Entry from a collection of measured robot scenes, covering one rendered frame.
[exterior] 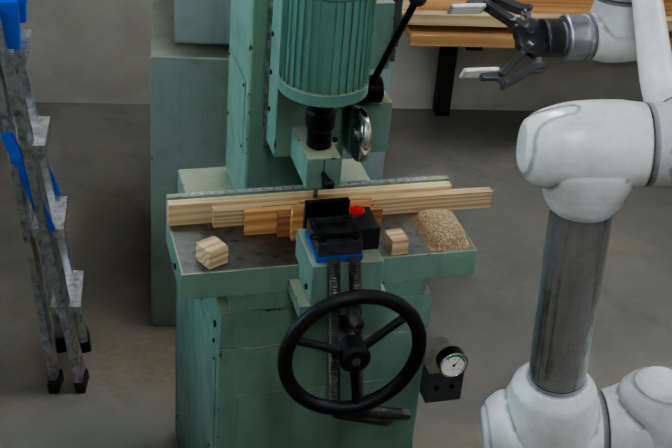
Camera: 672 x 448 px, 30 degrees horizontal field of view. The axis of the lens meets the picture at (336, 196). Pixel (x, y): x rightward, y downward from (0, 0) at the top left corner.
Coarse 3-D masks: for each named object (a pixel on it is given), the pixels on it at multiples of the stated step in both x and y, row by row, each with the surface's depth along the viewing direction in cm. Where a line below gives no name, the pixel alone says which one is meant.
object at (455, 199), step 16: (416, 192) 263; (432, 192) 264; (448, 192) 264; (464, 192) 265; (480, 192) 266; (224, 208) 252; (240, 208) 253; (384, 208) 261; (400, 208) 262; (416, 208) 263; (432, 208) 264; (448, 208) 266; (464, 208) 267; (224, 224) 253; (240, 224) 254
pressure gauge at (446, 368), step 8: (440, 352) 260; (448, 352) 258; (456, 352) 258; (440, 360) 259; (448, 360) 258; (456, 360) 259; (464, 360) 259; (440, 368) 259; (448, 368) 260; (456, 368) 260; (464, 368) 260; (448, 376) 260
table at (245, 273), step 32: (192, 224) 254; (384, 224) 259; (192, 256) 244; (256, 256) 245; (288, 256) 246; (384, 256) 249; (416, 256) 250; (448, 256) 252; (192, 288) 240; (224, 288) 242; (256, 288) 244; (288, 288) 246; (384, 288) 245
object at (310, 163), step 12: (300, 132) 255; (300, 144) 251; (300, 156) 251; (312, 156) 247; (324, 156) 247; (336, 156) 247; (300, 168) 252; (312, 168) 247; (324, 168) 248; (336, 168) 248; (312, 180) 248; (324, 180) 249; (336, 180) 250
